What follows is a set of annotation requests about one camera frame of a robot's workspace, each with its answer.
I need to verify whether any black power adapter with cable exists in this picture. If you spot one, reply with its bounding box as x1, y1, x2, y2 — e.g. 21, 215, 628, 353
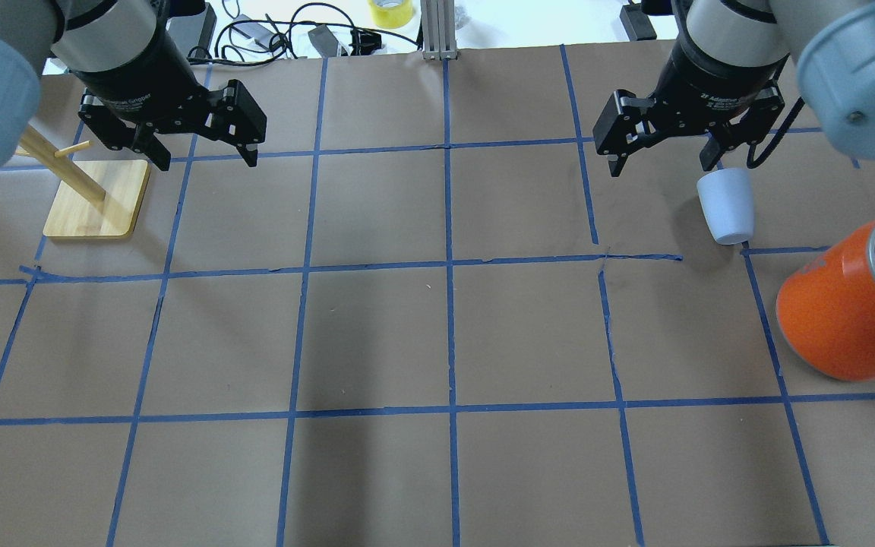
182, 1, 424, 68

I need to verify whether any aluminium frame post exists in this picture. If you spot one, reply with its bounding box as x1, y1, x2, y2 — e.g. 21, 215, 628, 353
420, 0, 459, 60

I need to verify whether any yellow tape roll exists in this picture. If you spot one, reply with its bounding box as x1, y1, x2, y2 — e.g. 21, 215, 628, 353
367, 0, 415, 29

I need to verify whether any wooden cup tree stand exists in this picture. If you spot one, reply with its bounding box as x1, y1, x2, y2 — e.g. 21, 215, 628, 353
17, 125, 150, 240

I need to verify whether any orange can with silver lid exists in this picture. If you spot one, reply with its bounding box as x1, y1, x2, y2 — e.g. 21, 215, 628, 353
775, 221, 875, 381

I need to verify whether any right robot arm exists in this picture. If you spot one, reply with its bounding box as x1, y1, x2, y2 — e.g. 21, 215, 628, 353
592, 1, 875, 177

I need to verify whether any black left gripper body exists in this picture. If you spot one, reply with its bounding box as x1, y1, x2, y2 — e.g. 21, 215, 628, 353
72, 30, 209, 138

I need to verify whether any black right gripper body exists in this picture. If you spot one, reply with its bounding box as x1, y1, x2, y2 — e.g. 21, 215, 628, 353
654, 34, 784, 138

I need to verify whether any light blue plastic cup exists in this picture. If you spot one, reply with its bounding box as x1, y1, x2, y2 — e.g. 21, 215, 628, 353
696, 167, 756, 245

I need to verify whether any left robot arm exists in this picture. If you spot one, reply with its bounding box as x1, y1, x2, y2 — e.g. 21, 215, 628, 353
0, 1, 267, 171

